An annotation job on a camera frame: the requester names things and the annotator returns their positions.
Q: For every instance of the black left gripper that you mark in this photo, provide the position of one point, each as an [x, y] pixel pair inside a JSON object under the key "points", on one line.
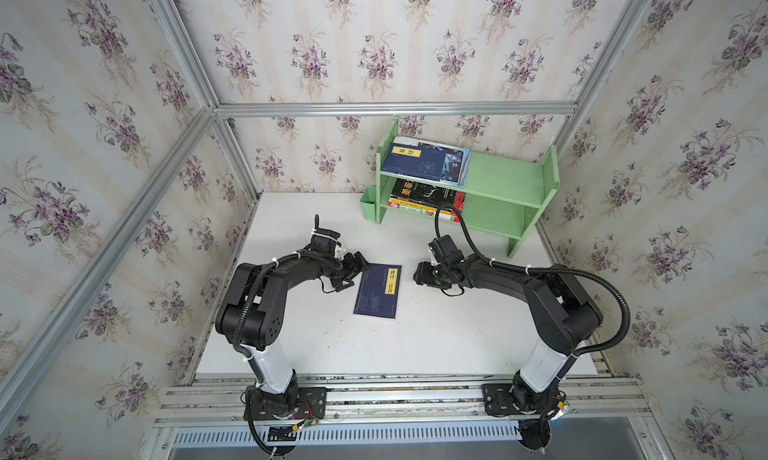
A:
{"points": [[350, 268]]}

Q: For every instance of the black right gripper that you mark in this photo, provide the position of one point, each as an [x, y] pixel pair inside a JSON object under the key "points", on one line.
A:
{"points": [[430, 273]]}

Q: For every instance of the dark blue book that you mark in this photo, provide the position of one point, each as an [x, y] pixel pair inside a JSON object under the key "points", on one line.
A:
{"points": [[423, 162], [378, 291]]}

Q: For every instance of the green nature encyclopedia book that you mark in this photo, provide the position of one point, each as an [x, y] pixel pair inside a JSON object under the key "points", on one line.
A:
{"points": [[452, 197]]}

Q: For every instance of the yellow cartoon cover book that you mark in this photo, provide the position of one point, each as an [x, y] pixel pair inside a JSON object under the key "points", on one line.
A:
{"points": [[428, 209]]}

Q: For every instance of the black book yellow title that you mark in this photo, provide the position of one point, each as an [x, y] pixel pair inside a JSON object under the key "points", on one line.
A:
{"points": [[410, 188]]}

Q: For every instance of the white science youth magazine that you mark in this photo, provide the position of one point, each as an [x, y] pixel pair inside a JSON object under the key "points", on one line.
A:
{"points": [[455, 165]]}

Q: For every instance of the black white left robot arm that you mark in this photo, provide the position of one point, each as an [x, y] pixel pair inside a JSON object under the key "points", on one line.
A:
{"points": [[252, 314]]}

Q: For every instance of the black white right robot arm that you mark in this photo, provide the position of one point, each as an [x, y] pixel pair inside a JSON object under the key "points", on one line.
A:
{"points": [[563, 313]]}

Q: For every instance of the green pen holder cup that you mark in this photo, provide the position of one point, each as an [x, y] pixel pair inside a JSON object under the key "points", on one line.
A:
{"points": [[368, 204]]}

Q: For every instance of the green metal bookshelf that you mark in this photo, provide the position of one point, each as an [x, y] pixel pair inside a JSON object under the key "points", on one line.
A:
{"points": [[502, 196]]}

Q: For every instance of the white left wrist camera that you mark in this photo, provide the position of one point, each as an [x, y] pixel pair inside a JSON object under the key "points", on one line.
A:
{"points": [[339, 252]]}

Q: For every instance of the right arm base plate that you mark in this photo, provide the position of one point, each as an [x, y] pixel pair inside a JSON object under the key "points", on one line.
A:
{"points": [[505, 399]]}

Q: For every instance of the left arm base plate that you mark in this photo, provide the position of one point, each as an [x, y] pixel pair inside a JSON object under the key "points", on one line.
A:
{"points": [[294, 404]]}

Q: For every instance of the aluminium mounting rail frame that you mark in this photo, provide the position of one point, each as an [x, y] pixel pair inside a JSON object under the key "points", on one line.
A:
{"points": [[360, 410]]}

